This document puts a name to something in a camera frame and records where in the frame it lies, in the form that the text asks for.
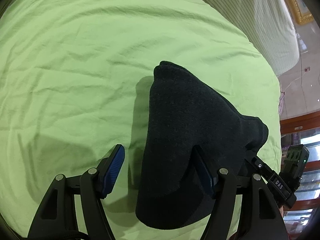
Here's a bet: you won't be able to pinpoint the green bed sheet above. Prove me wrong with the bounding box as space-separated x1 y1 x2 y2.
0 0 282 240

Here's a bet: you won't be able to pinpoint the pink plaid cloth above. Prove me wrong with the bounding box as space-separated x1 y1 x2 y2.
278 90 287 117

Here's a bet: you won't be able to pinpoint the wooden glass display cabinet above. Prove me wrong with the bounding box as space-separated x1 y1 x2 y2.
280 112 320 240

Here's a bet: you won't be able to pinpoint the striped white pillow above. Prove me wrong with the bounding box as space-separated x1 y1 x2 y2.
175 0 300 77

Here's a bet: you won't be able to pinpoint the gold picture frame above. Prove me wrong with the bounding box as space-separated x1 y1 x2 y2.
276 0 315 25

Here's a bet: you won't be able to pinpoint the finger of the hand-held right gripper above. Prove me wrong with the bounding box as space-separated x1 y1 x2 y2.
244 149 277 180

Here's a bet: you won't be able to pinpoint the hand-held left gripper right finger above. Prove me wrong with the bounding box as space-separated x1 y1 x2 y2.
192 145 290 240

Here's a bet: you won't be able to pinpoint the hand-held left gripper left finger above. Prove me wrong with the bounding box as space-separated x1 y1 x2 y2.
27 144 125 240

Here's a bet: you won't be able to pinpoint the dark navy pants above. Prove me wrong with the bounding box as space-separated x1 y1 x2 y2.
135 60 269 230

